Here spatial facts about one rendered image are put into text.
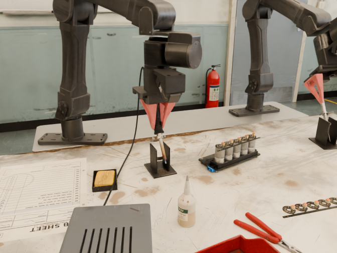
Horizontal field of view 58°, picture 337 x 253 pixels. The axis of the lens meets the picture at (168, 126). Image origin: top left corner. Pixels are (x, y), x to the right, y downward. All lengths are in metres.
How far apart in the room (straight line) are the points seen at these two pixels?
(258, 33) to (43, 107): 2.56
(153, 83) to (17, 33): 2.64
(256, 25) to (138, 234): 0.92
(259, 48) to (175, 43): 0.58
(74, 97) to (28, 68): 2.39
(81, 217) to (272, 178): 0.47
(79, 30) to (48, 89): 2.47
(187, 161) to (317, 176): 0.32
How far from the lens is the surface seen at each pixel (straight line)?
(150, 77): 0.66
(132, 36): 3.28
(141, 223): 0.44
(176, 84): 0.61
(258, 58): 1.18
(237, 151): 0.79
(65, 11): 0.82
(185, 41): 0.63
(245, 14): 1.20
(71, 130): 0.94
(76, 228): 0.45
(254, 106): 1.21
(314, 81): 0.94
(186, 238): 0.57
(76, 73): 0.87
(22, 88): 3.30
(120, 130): 1.02
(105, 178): 0.71
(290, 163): 0.86
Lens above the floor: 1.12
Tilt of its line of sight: 21 degrees down
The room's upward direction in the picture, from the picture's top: straight up
